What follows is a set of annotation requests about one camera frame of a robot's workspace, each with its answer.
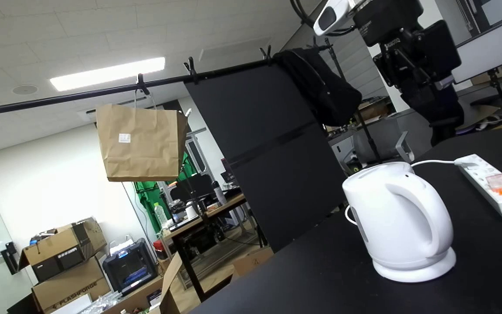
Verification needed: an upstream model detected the white electric kettle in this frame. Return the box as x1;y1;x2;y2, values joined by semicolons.
342;161;455;272

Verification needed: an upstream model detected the white kettle base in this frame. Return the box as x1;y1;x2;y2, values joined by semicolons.
372;247;457;283

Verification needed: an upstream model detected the black cloth bag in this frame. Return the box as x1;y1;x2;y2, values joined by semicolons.
273;47;363;127

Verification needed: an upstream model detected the stand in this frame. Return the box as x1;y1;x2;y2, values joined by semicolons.
323;38;383;165

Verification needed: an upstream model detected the light panel on stand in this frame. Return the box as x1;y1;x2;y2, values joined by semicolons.
451;14;502;127

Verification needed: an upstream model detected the grey office chair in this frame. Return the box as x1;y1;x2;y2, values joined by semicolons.
353;117;415;168

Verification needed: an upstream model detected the black spring clamp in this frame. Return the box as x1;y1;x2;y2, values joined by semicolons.
259;44;274;66
136;73;151;96
183;56;200;85

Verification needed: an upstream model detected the black backdrop board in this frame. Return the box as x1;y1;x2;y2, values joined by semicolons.
184;62;348;254

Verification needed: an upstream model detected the white power strip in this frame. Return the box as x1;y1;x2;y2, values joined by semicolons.
454;154;502;224

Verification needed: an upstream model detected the wooden table with black legs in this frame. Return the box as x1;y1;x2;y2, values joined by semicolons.
162;192;269;304

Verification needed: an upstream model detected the brown paper bag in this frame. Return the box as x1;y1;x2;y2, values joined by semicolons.
95;89;190;183

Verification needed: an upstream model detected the ceiling light panel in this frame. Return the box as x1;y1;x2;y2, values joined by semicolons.
49;56;166;92

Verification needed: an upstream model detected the clear plastic bottle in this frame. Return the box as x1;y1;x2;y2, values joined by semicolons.
154;202;168;228

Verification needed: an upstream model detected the green backdrop cloth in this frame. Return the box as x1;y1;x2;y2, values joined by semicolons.
133;153;200;234

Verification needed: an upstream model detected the black horizontal rod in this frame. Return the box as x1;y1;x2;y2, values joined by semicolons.
0;44;334;119

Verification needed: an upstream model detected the black 3d printer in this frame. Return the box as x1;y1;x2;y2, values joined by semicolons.
102;238;159;296

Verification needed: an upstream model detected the stack of cardboard boxes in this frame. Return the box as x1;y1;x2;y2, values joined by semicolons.
17;217;112;314

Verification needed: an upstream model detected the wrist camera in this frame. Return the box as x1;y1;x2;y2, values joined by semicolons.
417;20;462;83

